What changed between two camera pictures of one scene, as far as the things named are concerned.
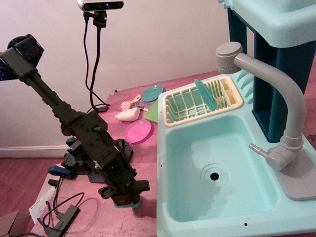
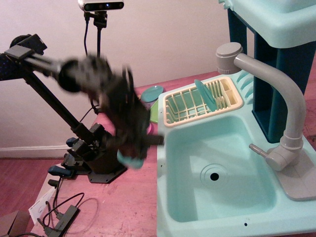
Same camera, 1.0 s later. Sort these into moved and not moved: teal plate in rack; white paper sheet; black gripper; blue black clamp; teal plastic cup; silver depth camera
Moved: teal plastic cup; black gripper
Not moved: silver depth camera; blue black clamp; teal plate in rack; white paper sheet
